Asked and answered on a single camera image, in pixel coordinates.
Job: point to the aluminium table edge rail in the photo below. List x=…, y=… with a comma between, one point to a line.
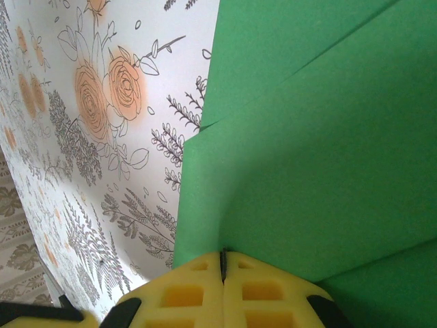
x=54, y=283

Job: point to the floral patterned table cover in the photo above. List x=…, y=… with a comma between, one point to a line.
x=102, y=171

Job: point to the green paper sheet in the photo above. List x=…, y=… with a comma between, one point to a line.
x=307, y=136

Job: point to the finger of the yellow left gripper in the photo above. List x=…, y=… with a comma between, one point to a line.
x=41, y=316

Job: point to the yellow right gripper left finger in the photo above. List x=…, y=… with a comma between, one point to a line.
x=170, y=297

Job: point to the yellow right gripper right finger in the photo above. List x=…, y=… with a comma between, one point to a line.
x=283, y=300

